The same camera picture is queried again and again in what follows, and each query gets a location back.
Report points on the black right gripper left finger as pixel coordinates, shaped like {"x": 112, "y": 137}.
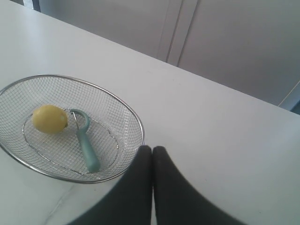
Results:
{"x": 129, "y": 202}

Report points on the teal vegetable peeler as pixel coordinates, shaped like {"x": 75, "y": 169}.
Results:
{"x": 91, "y": 160}

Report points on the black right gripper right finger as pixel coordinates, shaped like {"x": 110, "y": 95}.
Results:
{"x": 177, "y": 202}

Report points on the window with dark frame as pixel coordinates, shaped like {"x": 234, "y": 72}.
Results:
{"x": 32, "y": 4}

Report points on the yellow lemon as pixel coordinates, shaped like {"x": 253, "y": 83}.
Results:
{"x": 49, "y": 119}

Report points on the metal wire mesh basket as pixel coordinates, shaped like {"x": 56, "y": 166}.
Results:
{"x": 115, "y": 132}

